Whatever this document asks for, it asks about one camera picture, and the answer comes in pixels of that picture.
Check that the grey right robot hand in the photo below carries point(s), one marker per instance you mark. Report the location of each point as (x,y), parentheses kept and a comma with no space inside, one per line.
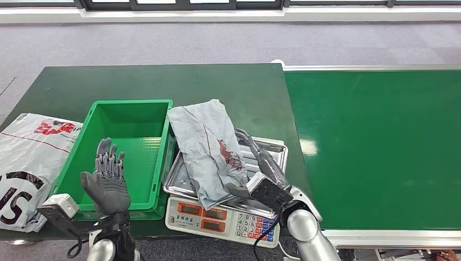
(268,165)

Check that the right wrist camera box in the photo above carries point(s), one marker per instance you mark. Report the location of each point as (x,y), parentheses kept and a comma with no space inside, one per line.
(270,192)

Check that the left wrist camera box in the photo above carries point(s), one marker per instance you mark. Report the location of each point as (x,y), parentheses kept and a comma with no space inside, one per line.
(57,209)

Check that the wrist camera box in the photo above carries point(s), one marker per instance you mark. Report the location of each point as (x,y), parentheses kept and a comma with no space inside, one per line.
(57,209)
(270,192)

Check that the green conveyor belt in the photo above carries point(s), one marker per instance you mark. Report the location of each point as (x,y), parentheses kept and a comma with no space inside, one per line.
(378,137)

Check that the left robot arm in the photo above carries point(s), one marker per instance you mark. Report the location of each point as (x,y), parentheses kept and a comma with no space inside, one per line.
(115,237)

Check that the grey plastic mailer package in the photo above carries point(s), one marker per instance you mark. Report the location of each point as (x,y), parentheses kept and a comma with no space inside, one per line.
(205,144)

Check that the green plastic crate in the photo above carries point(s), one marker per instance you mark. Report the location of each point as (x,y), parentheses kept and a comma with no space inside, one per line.
(137,144)

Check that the white electronic scale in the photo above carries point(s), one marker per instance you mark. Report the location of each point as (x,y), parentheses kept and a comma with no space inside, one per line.
(219,225)

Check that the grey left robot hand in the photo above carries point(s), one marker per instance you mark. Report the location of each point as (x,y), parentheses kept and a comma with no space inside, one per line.
(110,191)

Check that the steel scale tray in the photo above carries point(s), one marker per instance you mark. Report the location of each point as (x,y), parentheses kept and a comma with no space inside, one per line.
(176,180)

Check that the large white courier bag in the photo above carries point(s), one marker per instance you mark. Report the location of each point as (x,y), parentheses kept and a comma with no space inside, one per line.
(28,158)

